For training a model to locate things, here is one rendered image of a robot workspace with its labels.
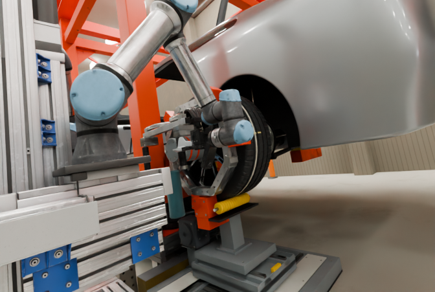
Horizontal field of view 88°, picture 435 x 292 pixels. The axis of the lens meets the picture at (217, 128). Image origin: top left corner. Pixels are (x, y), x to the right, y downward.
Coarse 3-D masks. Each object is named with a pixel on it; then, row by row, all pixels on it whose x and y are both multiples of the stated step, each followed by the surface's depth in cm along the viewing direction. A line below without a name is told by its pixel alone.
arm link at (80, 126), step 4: (76, 116) 63; (116, 116) 69; (76, 120) 67; (80, 120) 64; (112, 120) 67; (116, 120) 72; (76, 124) 67; (80, 124) 66; (84, 124) 65; (88, 124) 64; (104, 124) 65; (108, 124) 68; (112, 124) 69; (116, 124) 71; (76, 128) 67; (80, 128) 66; (84, 128) 65; (88, 128) 65; (92, 128) 65; (96, 128) 66; (116, 128) 71; (76, 132) 67
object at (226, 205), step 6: (234, 198) 126; (240, 198) 129; (246, 198) 132; (216, 204) 119; (222, 204) 119; (228, 204) 121; (234, 204) 124; (240, 204) 128; (216, 210) 117; (222, 210) 117; (228, 210) 123
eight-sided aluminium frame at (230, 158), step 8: (184, 104) 135; (192, 104) 129; (176, 112) 140; (168, 136) 147; (224, 152) 113; (232, 152) 114; (224, 160) 113; (232, 160) 112; (176, 168) 145; (224, 168) 114; (232, 168) 115; (184, 176) 144; (216, 176) 117; (224, 176) 114; (184, 184) 137; (192, 184) 139; (216, 184) 117; (224, 184) 119; (192, 192) 133; (200, 192) 127; (208, 192) 121; (216, 192) 119
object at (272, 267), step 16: (272, 256) 129; (288, 256) 131; (192, 272) 138; (208, 272) 127; (224, 272) 125; (256, 272) 114; (272, 272) 114; (288, 272) 122; (224, 288) 119; (240, 288) 111; (256, 288) 104; (272, 288) 110
